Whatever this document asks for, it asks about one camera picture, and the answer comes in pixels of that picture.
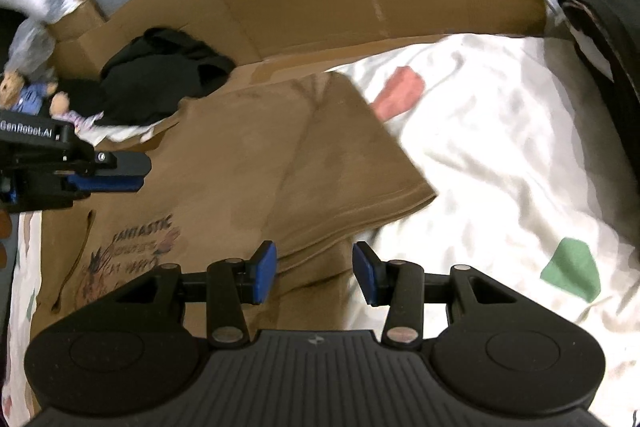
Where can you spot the teddy bear in blue uniform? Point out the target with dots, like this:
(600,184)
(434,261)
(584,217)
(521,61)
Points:
(30,97)

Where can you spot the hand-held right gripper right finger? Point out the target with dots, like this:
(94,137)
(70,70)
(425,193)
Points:
(364,277)

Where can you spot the brown printed t-shirt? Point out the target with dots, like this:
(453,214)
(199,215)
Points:
(250,157)

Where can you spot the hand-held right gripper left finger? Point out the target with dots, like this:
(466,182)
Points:
(265,274)

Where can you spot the white patterned bedsheet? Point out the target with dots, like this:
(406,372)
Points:
(500,147)

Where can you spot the black folded garment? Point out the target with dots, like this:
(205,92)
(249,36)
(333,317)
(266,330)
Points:
(615,47)

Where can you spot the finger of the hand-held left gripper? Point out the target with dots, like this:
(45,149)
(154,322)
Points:
(110,183)

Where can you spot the clear plastic bag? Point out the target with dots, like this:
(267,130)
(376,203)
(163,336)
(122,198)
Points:
(30,47)

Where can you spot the black crumpled clothing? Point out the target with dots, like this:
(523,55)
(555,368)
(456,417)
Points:
(155,77)

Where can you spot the doll in floral dress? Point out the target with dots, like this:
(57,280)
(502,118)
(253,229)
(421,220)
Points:
(82,119)

